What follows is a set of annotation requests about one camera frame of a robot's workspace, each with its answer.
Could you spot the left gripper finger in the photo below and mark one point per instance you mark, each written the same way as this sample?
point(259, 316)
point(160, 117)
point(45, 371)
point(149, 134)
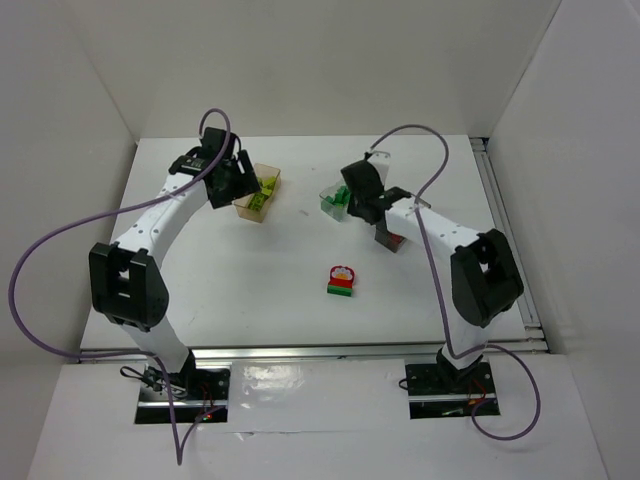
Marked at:
point(222, 191)
point(244, 179)

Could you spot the clear transparent container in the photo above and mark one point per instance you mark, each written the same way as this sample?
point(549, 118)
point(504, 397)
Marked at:
point(336, 213)

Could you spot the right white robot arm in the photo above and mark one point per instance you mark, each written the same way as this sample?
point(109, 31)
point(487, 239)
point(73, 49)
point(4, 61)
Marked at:
point(474, 273)

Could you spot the green curved brick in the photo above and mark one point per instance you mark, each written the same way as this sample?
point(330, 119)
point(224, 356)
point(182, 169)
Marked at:
point(339, 196)

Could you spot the red flower lego block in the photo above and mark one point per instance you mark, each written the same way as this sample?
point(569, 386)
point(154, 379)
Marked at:
point(341, 281)

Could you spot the aluminium rail right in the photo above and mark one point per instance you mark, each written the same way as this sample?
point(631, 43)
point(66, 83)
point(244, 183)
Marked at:
point(534, 333)

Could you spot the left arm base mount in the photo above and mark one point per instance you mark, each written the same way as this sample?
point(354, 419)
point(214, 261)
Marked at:
point(204, 399)

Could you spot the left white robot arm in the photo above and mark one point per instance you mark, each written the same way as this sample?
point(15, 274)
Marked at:
point(125, 276)

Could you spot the orange transparent container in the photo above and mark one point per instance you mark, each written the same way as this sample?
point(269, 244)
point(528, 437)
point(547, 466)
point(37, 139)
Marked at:
point(261, 170)

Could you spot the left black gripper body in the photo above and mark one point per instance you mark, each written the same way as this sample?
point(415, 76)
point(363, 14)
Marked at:
point(239, 181)

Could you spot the dark grey transparent container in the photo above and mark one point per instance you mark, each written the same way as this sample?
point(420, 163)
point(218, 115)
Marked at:
point(382, 237)

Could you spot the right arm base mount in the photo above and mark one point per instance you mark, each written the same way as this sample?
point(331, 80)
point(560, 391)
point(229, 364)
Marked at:
point(430, 398)

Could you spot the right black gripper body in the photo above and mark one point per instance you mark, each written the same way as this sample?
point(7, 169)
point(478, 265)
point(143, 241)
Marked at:
point(357, 198)

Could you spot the aluminium rail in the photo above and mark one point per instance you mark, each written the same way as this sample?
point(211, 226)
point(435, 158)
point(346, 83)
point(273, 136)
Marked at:
point(220, 354)
point(534, 333)

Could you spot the lime long lego brick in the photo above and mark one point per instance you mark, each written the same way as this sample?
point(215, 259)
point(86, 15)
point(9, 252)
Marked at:
point(257, 201)

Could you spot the aluminium rail front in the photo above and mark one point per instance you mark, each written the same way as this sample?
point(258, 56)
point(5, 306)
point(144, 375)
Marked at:
point(220, 354)

